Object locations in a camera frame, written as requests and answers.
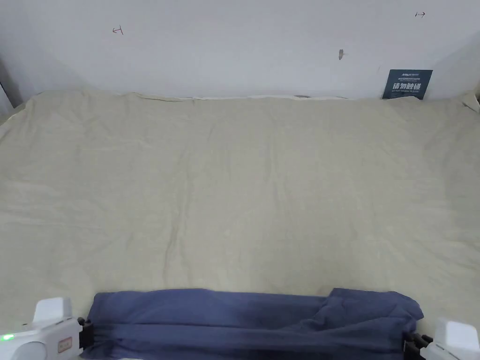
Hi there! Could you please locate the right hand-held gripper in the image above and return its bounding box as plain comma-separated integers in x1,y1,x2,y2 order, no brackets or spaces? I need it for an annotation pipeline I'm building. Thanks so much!
401,317,480,360

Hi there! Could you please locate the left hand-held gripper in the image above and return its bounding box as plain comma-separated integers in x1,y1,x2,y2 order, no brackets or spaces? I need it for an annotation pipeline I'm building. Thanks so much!
0,297,94,360

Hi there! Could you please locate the dark blue garment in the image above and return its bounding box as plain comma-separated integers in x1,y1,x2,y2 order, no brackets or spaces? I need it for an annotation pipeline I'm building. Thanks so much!
80,288,425,360

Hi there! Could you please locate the bed with beige sheet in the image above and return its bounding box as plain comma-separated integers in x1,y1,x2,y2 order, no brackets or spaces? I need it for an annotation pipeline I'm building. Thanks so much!
0,89,480,360

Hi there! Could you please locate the dark blue sign card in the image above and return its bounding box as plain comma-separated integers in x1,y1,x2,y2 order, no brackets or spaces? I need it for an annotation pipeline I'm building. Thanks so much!
382,69,434,100

